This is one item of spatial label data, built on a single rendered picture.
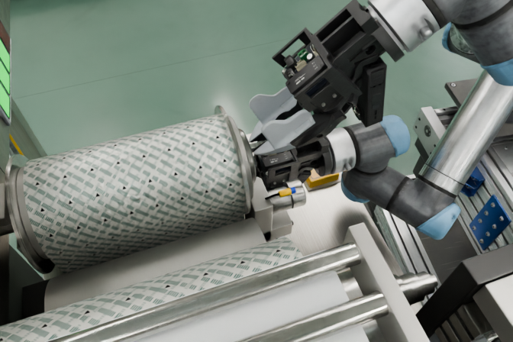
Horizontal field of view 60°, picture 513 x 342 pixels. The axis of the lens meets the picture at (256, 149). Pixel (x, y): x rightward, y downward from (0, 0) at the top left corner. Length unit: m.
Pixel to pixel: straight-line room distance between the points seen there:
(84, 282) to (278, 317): 0.31
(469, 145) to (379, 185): 0.17
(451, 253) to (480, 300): 1.47
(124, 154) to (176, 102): 1.92
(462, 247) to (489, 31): 1.37
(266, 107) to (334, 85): 0.11
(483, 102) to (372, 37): 0.38
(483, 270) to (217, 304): 0.18
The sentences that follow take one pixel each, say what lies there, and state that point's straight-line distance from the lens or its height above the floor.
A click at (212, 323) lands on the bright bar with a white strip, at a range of 0.29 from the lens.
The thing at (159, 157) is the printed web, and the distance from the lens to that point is 0.52.
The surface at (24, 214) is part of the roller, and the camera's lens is 0.55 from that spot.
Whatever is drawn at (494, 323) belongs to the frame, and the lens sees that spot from 0.34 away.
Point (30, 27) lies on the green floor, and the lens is 3.23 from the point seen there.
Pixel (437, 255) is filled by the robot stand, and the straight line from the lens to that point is 1.79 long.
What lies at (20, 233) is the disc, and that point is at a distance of 0.54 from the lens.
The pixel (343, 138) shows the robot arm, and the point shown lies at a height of 1.15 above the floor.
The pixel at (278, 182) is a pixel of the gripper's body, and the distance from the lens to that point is 0.73.
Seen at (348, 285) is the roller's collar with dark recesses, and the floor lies 1.36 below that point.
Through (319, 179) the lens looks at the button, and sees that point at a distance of 0.97.
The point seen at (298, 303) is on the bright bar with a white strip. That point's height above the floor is 1.44.
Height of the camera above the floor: 1.72
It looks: 52 degrees down
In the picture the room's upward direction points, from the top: straight up
